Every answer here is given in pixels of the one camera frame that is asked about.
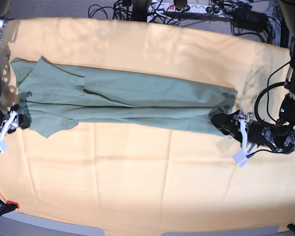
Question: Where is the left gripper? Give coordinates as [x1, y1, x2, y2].
[211, 110, 275, 154]

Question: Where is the black power adapter box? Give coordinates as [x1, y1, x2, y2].
[233, 8, 268, 30]

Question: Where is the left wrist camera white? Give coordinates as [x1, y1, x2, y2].
[233, 151, 248, 167]

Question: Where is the white power strip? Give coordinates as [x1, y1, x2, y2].
[148, 3, 211, 14]

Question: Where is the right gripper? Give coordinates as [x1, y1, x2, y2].
[0, 104, 31, 142]

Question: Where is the black centre stand post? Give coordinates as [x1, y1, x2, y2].
[130, 0, 149, 22]

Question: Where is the green T-shirt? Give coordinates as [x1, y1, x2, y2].
[10, 58, 237, 138]

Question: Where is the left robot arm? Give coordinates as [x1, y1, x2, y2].
[211, 0, 295, 154]

